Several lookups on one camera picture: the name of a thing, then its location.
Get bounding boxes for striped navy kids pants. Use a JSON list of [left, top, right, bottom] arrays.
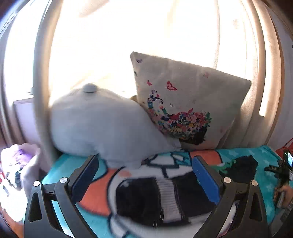
[[115, 155, 259, 226]]

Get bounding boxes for right hand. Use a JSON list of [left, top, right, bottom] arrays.
[[273, 184, 293, 208]]

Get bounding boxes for red orange object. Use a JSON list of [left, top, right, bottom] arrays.
[[276, 138, 293, 159]]

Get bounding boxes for teal cartoon fleece blanket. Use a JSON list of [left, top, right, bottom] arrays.
[[41, 145, 285, 238]]

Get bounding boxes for pile of white clothes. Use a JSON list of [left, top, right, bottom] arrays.
[[1, 143, 42, 198]]

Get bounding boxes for white floral butterfly pillow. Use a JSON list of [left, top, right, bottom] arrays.
[[130, 52, 251, 149]]

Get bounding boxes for pale blue plush pillow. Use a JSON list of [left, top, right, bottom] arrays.
[[50, 84, 181, 168]]

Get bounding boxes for beige padded headboard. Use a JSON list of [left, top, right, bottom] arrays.
[[33, 1, 283, 166]]

